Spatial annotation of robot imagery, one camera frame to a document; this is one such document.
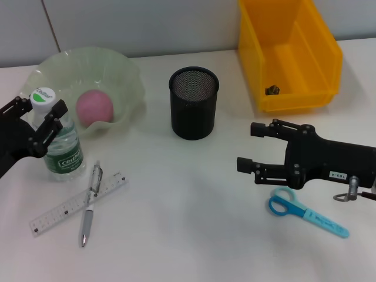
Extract grey right gripper cable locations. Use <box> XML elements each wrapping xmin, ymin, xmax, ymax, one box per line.
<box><xmin>333</xmin><ymin>175</ymin><xmax>376</xmax><ymax>203</ymax></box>

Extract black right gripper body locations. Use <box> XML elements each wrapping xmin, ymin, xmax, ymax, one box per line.
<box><xmin>283</xmin><ymin>125</ymin><xmax>376</xmax><ymax>190</ymax></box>

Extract clear water bottle green label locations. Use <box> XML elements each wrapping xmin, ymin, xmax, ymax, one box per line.
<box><xmin>30</xmin><ymin>86</ymin><xmax>86</xmax><ymax>182</ymax></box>

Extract clear plastic ruler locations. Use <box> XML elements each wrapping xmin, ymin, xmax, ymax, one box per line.
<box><xmin>29</xmin><ymin>170</ymin><xmax>129</xmax><ymax>238</ymax></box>

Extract blue scissors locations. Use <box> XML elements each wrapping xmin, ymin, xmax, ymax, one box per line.
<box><xmin>268</xmin><ymin>186</ymin><xmax>350</xmax><ymax>239</ymax></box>

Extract silver ballpoint pen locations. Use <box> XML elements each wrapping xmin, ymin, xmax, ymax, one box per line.
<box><xmin>81</xmin><ymin>160</ymin><xmax>103</xmax><ymax>247</ymax></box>

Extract pink peach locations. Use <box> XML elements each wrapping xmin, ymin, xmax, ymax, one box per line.
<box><xmin>76</xmin><ymin>90</ymin><xmax>114</xmax><ymax>127</ymax></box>

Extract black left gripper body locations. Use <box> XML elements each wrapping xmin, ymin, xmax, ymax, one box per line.
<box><xmin>0</xmin><ymin>116</ymin><xmax>48</xmax><ymax>179</ymax></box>

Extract yellow plastic storage bin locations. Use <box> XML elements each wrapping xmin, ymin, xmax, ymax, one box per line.
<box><xmin>237</xmin><ymin>0</ymin><xmax>343</xmax><ymax>114</ymax></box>

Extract pale green wavy fruit bowl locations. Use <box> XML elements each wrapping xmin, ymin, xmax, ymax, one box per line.
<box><xmin>18</xmin><ymin>46</ymin><xmax>147</xmax><ymax>139</ymax></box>

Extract black mesh pen cup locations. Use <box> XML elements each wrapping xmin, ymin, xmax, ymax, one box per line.
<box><xmin>169</xmin><ymin>66</ymin><xmax>220</xmax><ymax>141</ymax></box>

